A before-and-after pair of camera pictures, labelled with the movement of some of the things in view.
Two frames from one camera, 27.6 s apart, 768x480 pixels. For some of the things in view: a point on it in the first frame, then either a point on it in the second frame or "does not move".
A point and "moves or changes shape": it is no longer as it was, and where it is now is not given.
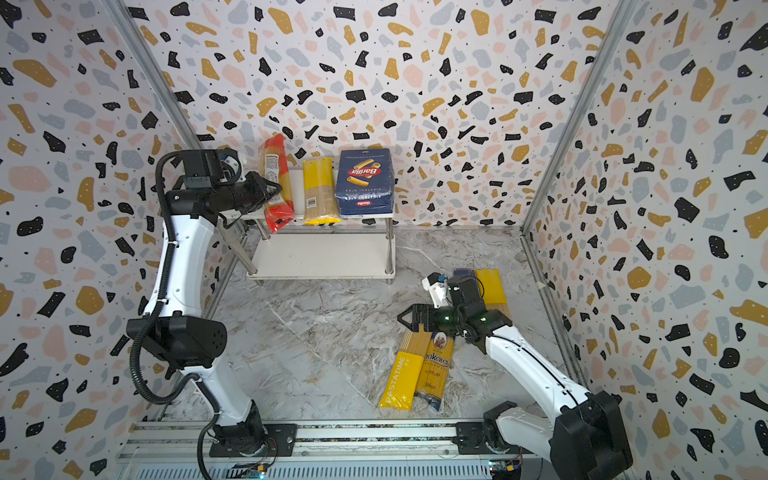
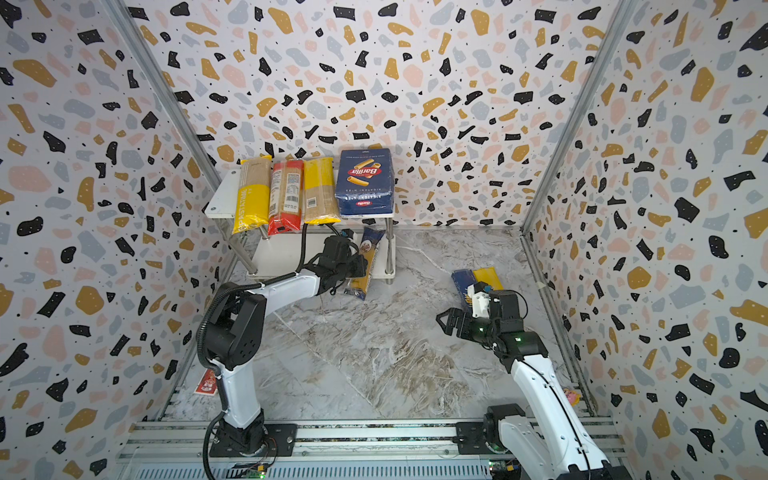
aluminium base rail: x=183 y=450 does not move
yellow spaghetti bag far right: x=494 y=294 does not move
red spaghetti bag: x=273 y=165 moves or changes shape
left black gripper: x=261 y=186 → x=358 y=265
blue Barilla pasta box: x=364 y=183 does not move
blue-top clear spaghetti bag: x=434 y=369 → x=369 y=240
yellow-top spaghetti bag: x=319 y=192 does not move
